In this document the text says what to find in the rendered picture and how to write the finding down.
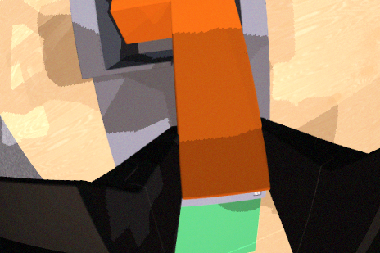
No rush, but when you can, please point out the orange l-shaped part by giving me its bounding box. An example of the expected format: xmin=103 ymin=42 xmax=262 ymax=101
xmin=111 ymin=0 xmax=271 ymax=199

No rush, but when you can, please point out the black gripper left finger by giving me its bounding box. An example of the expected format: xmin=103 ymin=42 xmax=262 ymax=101
xmin=0 ymin=126 xmax=183 ymax=253

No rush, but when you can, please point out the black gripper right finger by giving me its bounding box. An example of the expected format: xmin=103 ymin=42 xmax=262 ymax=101
xmin=261 ymin=118 xmax=380 ymax=253

